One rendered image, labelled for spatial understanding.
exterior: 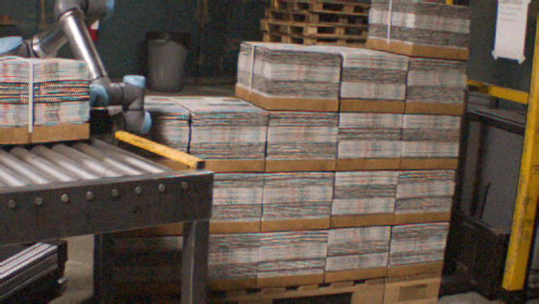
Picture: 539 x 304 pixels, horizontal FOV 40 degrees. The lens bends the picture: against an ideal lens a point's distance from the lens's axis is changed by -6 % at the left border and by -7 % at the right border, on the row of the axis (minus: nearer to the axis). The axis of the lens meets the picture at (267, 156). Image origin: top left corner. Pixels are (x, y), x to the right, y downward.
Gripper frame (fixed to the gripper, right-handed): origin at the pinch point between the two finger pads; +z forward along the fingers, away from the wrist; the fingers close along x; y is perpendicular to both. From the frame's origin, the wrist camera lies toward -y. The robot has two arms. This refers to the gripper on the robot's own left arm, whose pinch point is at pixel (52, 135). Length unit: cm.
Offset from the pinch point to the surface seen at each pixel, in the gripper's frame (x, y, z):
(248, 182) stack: 2, -22, -77
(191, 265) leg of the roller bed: 65, -29, -9
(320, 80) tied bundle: 14, 16, -102
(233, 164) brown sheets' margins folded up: 1, -15, -71
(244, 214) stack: 1, -34, -77
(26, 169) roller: 47, -3, 29
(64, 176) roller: 57, -4, 22
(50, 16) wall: -660, 80, -292
